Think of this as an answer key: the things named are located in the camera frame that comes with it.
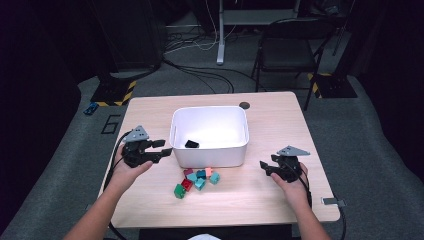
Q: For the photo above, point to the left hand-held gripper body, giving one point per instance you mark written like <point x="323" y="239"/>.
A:
<point x="135" y="153"/>

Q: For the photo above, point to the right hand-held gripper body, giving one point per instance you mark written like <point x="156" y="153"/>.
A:
<point x="286" y="166"/>

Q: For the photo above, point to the black toy block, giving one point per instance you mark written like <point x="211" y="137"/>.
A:
<point x="191" y="144"/>

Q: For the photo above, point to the maroon toy block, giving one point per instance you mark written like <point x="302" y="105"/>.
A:
<point x="188" y="172"/>

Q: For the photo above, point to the red toy block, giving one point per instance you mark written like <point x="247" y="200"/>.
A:
<point x="186" y="184"/>

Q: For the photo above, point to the dark teal toy block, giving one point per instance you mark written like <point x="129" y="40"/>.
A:
<point x="201" y="173"/>

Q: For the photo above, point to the salmon toy block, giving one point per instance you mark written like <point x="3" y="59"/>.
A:
<point x="209" y="171"/>

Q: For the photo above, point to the white plastic bin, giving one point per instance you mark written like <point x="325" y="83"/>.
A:
<point x="216" y="126"/>

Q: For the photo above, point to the person's left hand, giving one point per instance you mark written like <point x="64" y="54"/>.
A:
<point x="125" y="176"/>

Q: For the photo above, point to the person's right hand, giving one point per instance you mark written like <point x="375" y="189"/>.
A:
<point x="295" y="191"/>

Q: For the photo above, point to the grey metal table clamp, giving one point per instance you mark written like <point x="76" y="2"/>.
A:
<point x="330" y="201"/>
<point x="88" y="207"/>

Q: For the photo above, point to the small blue object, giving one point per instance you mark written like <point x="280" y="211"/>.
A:
<point x="90" y="108"/>

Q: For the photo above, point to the dark round table grommet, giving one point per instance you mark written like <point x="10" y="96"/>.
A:
<point x="244" y="105"/>

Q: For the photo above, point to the black yellow striped stand base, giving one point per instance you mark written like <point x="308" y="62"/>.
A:
<point x="111" y="91"/>
<point x="333" y="87"/>

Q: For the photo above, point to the person's white clothing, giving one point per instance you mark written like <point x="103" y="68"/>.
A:
<point x="204" y="237"/>

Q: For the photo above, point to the dark cabinet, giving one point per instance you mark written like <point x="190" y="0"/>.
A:
<point x="133" y="33"/>

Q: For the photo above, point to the dark curtain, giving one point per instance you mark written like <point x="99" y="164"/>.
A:
<point x="393" y="83"/>
<point x="33" y="100"/>

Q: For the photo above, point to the black folding chair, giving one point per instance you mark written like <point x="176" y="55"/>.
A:
<point x="286" y="50"/>

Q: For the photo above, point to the grey metal desk frame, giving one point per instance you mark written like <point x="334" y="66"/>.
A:
<point x="221" y="33"/>

